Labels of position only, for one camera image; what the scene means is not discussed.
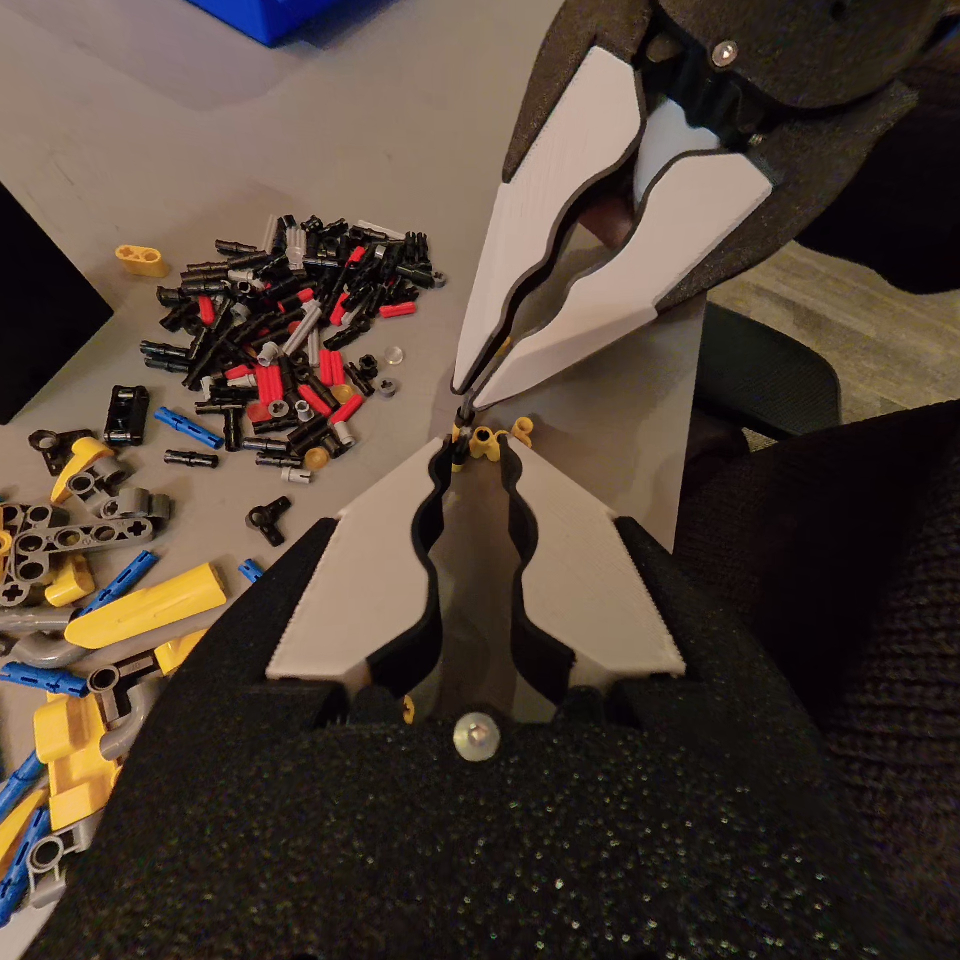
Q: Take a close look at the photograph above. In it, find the black office chair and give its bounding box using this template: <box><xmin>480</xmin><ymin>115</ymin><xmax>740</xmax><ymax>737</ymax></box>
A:
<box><xmin>693</xmin><ymin>303</ymin><xmax>841</xmax><ymax>440</ymax></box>

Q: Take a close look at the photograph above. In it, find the black perforated block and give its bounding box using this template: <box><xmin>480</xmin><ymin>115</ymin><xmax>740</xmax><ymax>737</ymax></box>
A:
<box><xmin>0</xmin><ymin>182</ymin><xmax>115</xmax><ymax>427</ymax></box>

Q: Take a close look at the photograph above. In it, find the black two-hole beam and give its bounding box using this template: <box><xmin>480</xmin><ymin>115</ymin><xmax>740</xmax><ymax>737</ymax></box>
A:
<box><xmin>103</xmin><ymin>384</ymin><xmax>150</xmax><ymax>447</ymax></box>

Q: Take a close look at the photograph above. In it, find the person's right forearm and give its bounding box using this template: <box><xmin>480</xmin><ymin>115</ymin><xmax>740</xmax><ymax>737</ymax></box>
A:
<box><xmin>791</xmin><ymin>37</ymin><xmax>960</xmax><ymax>295</ymax></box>

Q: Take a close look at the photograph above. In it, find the person's right hand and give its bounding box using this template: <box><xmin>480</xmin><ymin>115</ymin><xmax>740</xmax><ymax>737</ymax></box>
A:
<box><xmin>576</xmin><ymin>186</ymin><xmax>640</xmax><ymax>249</ymax></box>

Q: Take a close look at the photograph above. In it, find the black knit sweater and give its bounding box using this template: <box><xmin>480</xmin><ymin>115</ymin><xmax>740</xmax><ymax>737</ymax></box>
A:
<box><xmin>675</xmin><ymin>405</ymin><xmax>960</xmax><ymax>960</ymax></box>

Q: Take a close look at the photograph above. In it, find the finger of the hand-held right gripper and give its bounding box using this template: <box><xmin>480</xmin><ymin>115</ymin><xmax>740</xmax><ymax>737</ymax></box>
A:
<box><xmin>451</xmin><ymin>45</ymin><xmax>649</xmax><ymax>396</ymax></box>
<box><xmin>471</xmin><ymin>152</ymin><xmax>775</xmax><ymax>412</ymax></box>

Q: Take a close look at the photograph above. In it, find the pile of yellow grey beams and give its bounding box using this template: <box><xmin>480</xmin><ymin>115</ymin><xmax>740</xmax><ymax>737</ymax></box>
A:
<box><xmin>0</xmin><ymin>427</ymin><xmax>267</xmax><ymax>924</ymax></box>

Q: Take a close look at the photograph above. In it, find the pile of black red pins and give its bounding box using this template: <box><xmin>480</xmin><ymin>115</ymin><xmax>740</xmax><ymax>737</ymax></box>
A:
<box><xmin>138</xmin><ymin>213</ymin><xmax>450</xmax><ymax>474</ymax></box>

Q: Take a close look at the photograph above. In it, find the blue plastic bin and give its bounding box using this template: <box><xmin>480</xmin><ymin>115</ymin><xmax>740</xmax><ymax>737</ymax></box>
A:
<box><xmin>183</xmin><ymin>0</ymin><xmax>399</xmax><ymax>48</ymax></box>

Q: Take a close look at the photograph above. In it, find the black ring connector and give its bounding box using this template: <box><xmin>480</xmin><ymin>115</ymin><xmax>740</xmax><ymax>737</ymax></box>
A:
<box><xmin>246</xmin><ymin>495</ymin><xmax>292</xmax><ymax>547</ymax></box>

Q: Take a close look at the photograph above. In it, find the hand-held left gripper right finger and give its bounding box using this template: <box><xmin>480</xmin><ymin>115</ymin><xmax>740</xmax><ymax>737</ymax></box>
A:
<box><xmin>496</xmin><ymin>433</ymin><xmax>689</xmax><ymax>708</ymax></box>

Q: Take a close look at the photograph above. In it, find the yellow two-hole beam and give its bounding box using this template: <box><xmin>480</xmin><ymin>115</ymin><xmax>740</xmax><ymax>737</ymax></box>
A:
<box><xmin>114</xmin><ymin>243</ymin><xmax>170</xmax><ymax>279</ymax></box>

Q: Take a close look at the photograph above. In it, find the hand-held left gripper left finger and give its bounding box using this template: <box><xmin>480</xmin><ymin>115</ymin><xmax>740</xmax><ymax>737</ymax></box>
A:
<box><xmin>264</xmin><ymin>435</ymin><xmax>456</xmax><ymax>697</ymax></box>

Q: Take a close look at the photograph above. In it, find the yellow connector with pins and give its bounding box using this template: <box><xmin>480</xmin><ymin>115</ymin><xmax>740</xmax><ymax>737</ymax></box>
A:
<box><xmin>450</xmin><ymin>423</ymin><xmax>505</xmax><ymax>472</ymax></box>

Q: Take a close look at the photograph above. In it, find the blue long pin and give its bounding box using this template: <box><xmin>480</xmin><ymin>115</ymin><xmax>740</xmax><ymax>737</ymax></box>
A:
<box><xmin>153</xmin><ymin>406</ymin><xmax>225</xmax><ymax>450</ymax></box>

